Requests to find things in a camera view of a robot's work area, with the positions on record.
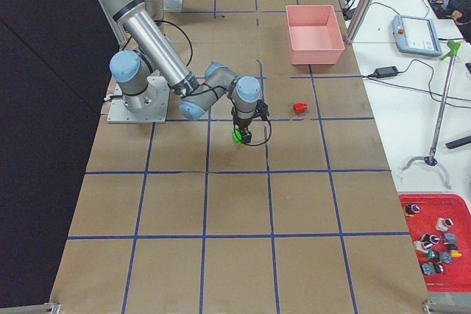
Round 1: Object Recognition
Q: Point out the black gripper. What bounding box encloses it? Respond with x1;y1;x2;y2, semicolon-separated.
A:
231;107;254;144

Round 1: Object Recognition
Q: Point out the green toy block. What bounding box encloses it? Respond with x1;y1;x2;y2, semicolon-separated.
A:
231;129;247;145

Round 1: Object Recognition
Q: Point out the red toy block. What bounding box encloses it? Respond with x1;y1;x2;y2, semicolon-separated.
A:
292;102;308;115

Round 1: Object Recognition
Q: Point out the pink plastic box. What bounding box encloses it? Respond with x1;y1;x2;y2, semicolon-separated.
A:
286;5;344;65

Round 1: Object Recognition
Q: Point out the black power adapter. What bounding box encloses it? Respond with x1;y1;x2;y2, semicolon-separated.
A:
372;66;400;79

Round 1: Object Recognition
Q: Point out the teach pendant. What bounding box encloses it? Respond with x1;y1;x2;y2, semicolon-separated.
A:
392;15;442;57

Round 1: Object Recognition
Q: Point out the red parts tray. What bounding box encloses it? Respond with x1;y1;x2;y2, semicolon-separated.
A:
400;193;470;293

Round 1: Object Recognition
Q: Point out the reacher grabber tool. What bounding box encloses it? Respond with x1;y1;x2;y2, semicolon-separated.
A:
400;40;461;190

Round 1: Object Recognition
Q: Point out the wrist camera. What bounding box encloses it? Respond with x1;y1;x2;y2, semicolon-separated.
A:
255;99;269;121

